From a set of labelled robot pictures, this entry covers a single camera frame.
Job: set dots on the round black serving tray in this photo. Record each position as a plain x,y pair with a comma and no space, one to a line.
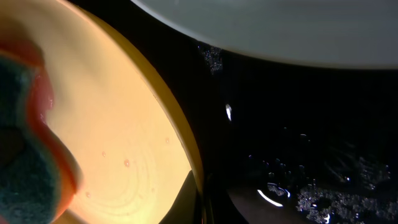
291,144

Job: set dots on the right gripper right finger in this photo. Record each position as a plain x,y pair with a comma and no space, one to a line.
218,204

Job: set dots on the green and orange sponge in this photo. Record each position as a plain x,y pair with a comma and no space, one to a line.
39,176

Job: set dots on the light blue plate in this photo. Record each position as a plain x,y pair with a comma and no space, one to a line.
359,34

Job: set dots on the yellow plate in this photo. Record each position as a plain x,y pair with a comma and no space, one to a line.
111,109

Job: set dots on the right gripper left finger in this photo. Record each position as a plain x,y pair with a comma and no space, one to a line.
185,209

